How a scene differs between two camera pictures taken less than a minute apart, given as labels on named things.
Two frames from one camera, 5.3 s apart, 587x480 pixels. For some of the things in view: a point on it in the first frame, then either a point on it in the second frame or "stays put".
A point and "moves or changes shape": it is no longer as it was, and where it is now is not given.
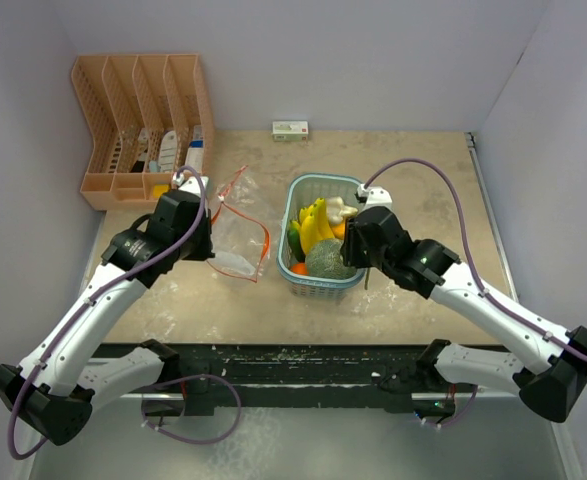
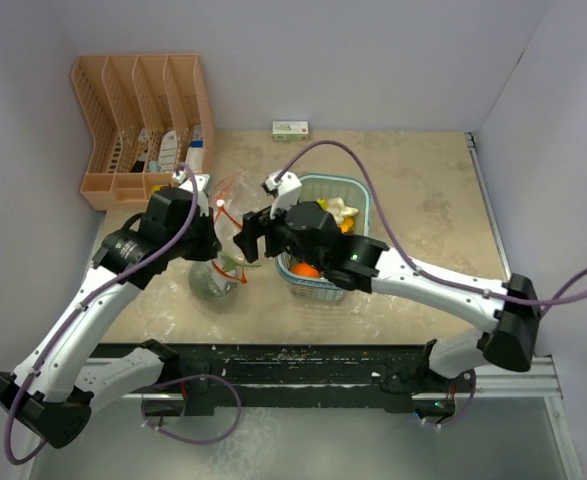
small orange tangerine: x=300 y=268 stays put
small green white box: x=290 y=131 stays put
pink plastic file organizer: x=149 y=118 stays put
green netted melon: x=325 y=260 moves or changes shape
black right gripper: x=349 y=247 → x=256 y=224
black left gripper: x=204 y=251 stays put
